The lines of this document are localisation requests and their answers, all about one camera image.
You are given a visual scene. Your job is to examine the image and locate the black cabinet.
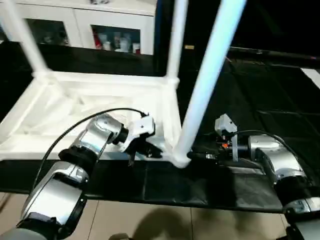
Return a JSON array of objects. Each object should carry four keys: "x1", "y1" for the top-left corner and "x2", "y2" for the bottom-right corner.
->
[{"x1": 154, "y1": 0, "x2": 320, "y2": 57}]

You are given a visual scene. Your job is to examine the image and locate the black flat monitor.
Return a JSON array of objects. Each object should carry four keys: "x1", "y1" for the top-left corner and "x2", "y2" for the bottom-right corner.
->
[{"x1": 228, "y1": 46, "x2": 320, "y2": 63}]

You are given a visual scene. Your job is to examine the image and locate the white glass-door cabinet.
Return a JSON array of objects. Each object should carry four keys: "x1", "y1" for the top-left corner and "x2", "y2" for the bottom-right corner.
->
[{"x1": 0, "y1": 0, "x2": 158, "y2": 56}]

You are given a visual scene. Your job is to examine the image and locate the white flat strip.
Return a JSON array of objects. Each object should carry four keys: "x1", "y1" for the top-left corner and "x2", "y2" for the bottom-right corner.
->
[{"x1": 300, "y1": 68, "x2": 320, "y2": 90}]

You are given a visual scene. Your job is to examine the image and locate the white plastic table top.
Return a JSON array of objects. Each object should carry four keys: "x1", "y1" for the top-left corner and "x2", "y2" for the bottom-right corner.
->
[{"x1": 0, "y1": 71, "x2": 192, "y2": 168}]

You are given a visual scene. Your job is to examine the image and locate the black mat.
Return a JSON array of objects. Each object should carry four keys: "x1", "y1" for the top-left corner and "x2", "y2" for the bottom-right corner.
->
[{"x1": 0, "y1": 40, "x2": 320, "y2": 213}]

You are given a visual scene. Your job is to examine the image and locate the white plastic table leg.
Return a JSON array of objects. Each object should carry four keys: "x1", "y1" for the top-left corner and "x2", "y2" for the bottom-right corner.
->
[
  {"x1": 173, "y1": 0, "x2": 248, "y2": 160},
  {"x1": 0, "y1": 0, "x2": 51, "y2": 81},
  {"x1": 165, "y1": 0, "x2": 190, "y2": 85}
]

